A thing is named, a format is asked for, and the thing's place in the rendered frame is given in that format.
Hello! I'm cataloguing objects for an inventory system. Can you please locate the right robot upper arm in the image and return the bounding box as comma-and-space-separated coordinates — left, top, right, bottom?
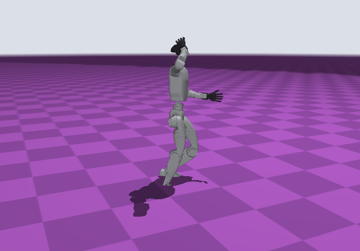
170, 59, 185, 77

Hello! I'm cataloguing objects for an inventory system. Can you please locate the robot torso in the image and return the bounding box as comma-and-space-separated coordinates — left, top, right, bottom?
169, 67, 189, 120

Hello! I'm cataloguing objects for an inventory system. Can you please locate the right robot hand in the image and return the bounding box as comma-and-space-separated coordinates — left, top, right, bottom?
174, 37, 188, 52

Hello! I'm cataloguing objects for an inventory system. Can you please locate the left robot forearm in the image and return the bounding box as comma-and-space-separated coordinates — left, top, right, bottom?
187, 89, 207, 99

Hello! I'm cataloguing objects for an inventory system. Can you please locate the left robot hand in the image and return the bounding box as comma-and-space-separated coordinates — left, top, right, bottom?
202, 90, 223, 102

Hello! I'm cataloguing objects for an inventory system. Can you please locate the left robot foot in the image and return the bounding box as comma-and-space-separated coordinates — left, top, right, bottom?
159, 169, 181, 177

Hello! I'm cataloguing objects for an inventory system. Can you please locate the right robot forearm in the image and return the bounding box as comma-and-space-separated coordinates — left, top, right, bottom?
174, 47, 189, 66

